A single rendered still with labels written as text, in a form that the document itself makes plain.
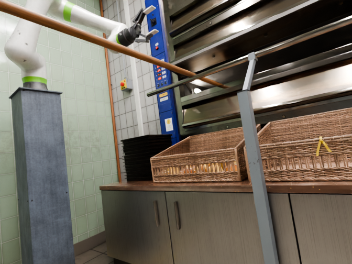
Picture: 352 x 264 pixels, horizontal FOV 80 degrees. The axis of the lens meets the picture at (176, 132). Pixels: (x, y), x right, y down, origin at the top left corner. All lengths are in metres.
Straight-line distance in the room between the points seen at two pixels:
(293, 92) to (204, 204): 0.83
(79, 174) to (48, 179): 0.75
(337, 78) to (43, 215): 1.71
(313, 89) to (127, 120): 1.59
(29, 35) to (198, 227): 1.30
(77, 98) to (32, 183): 1.07
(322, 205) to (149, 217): 0.85
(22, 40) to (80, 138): 1.02
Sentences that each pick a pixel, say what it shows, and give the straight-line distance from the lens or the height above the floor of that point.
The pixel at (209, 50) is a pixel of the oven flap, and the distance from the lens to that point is 1.53.
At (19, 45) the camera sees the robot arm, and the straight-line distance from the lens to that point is 1.40.
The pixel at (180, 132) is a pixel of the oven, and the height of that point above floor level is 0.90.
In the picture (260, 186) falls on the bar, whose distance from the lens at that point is 0.86.
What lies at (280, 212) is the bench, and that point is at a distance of 0.93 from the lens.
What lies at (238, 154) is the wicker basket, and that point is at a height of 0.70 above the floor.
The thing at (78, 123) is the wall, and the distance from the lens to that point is 2.15.
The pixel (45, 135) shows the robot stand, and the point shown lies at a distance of 1.39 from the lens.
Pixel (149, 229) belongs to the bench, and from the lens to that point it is 1.34.
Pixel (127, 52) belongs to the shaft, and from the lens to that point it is 0.94.
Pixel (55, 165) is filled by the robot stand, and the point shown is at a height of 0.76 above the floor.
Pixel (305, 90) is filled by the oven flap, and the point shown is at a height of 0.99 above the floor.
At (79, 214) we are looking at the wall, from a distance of 2.13.
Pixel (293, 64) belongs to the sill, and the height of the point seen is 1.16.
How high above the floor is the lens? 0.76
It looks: 5 degrees up
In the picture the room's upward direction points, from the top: 8 degrees counter-clockwise
